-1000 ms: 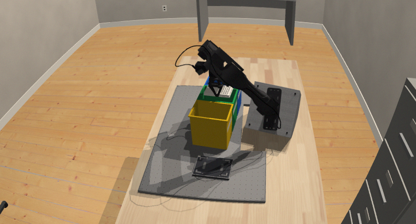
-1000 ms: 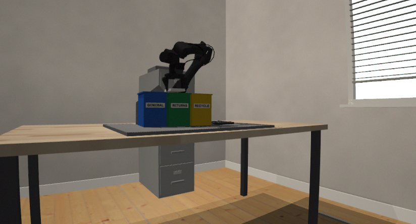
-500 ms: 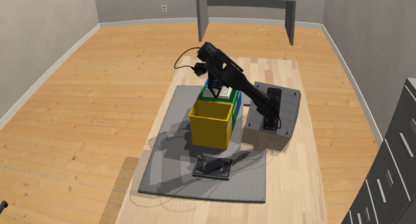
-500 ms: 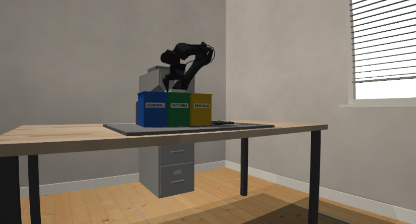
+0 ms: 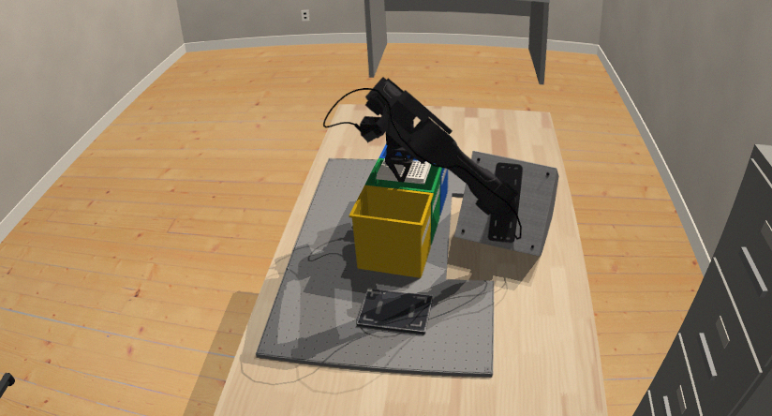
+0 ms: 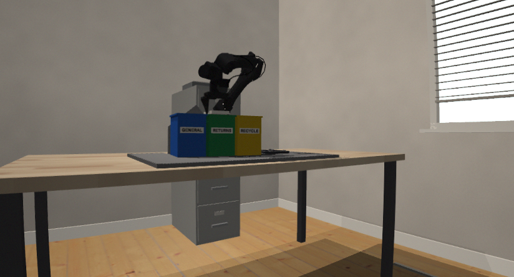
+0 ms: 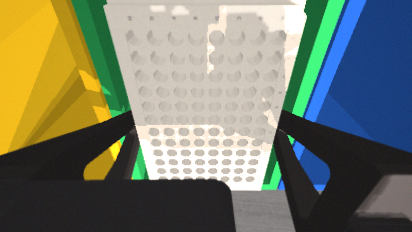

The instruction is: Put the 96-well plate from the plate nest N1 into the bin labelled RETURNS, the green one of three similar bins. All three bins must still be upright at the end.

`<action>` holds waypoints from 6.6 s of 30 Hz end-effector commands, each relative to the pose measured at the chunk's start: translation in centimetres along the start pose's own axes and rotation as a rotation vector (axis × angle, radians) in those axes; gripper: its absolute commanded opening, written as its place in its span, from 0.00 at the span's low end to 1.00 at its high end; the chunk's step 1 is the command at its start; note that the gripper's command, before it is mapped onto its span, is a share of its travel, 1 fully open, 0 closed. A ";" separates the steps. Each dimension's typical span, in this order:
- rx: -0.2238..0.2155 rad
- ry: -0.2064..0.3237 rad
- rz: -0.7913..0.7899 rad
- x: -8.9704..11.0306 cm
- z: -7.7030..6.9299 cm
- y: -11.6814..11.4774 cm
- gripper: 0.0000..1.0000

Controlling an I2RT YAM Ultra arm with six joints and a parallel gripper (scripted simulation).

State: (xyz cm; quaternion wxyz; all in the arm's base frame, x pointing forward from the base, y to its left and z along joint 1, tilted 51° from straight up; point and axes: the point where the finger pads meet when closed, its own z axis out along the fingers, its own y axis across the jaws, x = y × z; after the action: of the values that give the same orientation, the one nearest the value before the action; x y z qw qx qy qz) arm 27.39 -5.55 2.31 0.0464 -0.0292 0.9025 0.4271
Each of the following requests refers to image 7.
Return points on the white well plate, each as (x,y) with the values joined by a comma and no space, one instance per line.
(195,117)

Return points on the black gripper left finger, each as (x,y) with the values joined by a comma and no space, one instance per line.
(65,157)

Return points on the green bin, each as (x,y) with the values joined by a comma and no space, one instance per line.
(322,16)

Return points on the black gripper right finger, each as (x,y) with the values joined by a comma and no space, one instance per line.
(369,181)

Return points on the yellow open-top bin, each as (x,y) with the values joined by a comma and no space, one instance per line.
(42,94)

